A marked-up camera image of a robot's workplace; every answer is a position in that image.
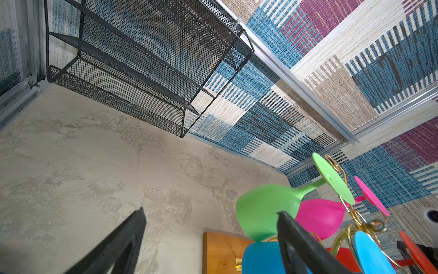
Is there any blue plastic wine glass rear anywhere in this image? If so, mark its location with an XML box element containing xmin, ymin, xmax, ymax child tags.
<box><xmin>242</xmin><ymin>242</ymin><xmax>286</xmax><ymax>274</ymax></box>

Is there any magenta plastic wine glass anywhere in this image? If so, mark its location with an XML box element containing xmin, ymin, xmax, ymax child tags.
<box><xmin>295</xmin><ymin>176</ymin><xmax>390</xmax><ymax>240</ymax></box>

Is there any blue plastic wine glass front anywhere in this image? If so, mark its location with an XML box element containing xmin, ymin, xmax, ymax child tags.
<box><xmin>354</xmin><ymin>231</ymin><xmax>396</xmax><ymax>274</ymax></box>

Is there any wooden rack base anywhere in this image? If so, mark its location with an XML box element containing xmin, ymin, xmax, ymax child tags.
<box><xmin>203</xmin><ymin>231</ymin><xmax>254</xmax><ymax>274</ymax></box>

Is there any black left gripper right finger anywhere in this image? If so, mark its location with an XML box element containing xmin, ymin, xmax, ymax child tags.
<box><xmin>277</xmin><ymin>211</ymin><xmax>350</xmax><ymax>274</ymax></box>

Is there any blue plastic wine glass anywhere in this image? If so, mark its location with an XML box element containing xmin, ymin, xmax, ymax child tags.
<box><xmin>242</xmin><ymin>242</ymin><xmax>286</xmax><ymax>274</ymax></box>
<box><xmin>354</xmin><ymin>231</ymin><xmax>396</xmax><ymax>274</ymax></box>

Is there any red plastic wine glass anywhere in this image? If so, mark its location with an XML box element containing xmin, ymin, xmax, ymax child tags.
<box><xmin>336</xmin><ymin>231</ymin><xmax>438</xmax><ymax>274</ymax></box>

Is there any green plastic wine glass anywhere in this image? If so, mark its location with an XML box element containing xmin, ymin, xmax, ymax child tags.
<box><xmin>236</xmin><ymin>153</ymin><xmax>355</xmax><ymax>242</ymax></box>

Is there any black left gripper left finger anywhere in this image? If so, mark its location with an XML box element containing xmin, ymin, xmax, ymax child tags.
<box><xmin>66</xmin><ymin>207</ymin><xmax>147</xmax><ymax>274</ymax></box>

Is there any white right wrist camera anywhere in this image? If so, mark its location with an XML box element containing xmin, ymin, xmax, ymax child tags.
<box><xmin>423</xmin><ymin>208</ymin><xmax>438</xmax><ymax>248</ymax></box>

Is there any black mesh shelf rack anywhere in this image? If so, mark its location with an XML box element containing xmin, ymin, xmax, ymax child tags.
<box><xmin>44</xmin><ymin>1</ymin><xmax>254</xmax><ymax>137</ymax></box>

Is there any gold wire glass rack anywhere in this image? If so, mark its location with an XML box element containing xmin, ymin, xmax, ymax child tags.
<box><xmin>266</xmin><ymin>155</ymin><xmax>411</xmax><ymax>274</ymax></box>

